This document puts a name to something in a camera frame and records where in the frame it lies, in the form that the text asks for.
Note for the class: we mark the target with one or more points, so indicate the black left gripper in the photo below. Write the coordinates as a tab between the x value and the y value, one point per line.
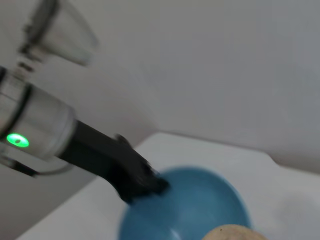
107	162

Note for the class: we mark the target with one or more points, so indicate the blue ceramic bowl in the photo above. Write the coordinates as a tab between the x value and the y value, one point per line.
190	205

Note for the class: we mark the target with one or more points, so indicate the round beige egg yolk pastry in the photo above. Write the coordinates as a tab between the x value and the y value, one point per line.
235	233

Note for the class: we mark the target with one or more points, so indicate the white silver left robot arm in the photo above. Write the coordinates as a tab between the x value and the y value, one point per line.
30	130

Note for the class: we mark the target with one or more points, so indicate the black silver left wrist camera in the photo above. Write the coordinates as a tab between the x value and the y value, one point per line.
57	32

